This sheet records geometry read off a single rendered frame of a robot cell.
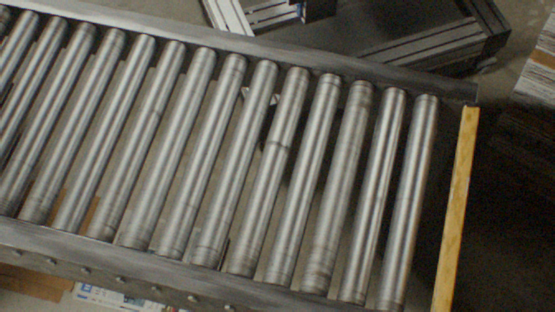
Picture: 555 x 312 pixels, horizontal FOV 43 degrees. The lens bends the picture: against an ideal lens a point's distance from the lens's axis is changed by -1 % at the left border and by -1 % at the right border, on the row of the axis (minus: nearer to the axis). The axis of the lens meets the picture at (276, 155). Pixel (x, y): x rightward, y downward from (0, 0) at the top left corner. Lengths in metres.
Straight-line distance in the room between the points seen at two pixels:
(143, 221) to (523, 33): 1.73
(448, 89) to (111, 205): 0.68
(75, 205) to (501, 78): 1.61
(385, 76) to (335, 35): 0.83
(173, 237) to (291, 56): 0.44
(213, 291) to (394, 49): 1.20
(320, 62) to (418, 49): 0.82
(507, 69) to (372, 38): 0.53
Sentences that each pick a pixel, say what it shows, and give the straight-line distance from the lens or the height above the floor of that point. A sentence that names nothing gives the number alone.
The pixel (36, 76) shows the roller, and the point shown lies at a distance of 1.49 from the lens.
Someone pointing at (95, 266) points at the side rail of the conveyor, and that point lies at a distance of 1.26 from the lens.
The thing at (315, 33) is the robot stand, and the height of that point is 0.21.
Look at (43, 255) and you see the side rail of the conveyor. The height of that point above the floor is 0.80.
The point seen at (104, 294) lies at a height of 0.01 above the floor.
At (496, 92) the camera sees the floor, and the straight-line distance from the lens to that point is 2.46.
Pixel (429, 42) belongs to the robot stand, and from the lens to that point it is 2.23.
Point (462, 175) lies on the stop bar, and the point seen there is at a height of 0.82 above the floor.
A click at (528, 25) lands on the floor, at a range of 2.68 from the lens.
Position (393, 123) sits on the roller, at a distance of 1.36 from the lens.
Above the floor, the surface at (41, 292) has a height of 0.00.
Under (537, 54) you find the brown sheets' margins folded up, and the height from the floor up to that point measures 0.63.
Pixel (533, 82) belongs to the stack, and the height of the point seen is 0.54.
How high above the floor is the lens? 1.94
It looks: 61 degrees down
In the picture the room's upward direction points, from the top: straight up
